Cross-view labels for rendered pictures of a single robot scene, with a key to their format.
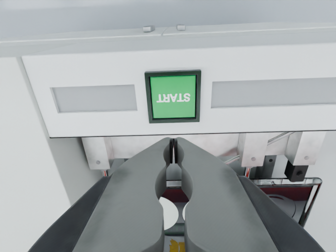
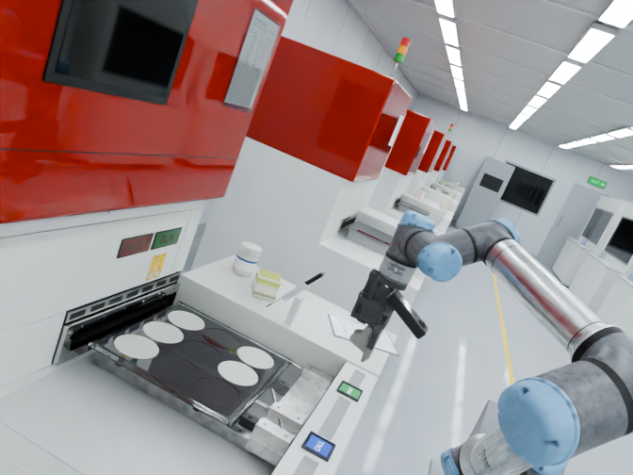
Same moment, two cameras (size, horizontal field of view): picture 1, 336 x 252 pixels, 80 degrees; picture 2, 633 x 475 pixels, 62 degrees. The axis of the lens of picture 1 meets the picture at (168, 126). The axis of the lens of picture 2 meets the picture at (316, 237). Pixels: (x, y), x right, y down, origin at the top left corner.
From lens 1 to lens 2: 1.22 m
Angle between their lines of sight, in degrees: 70
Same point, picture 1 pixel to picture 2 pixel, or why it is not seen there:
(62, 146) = (335, 362)
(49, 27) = not seen: outside the picture
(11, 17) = not seen: outside the picture
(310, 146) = (272, 429)
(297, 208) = (210, 403)
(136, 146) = (303, 386)
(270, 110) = (330, 407)
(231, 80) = (349, 405)
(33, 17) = not seen: outside the picture
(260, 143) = (288, 415)
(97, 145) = (320, 374)
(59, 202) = (315, 340)
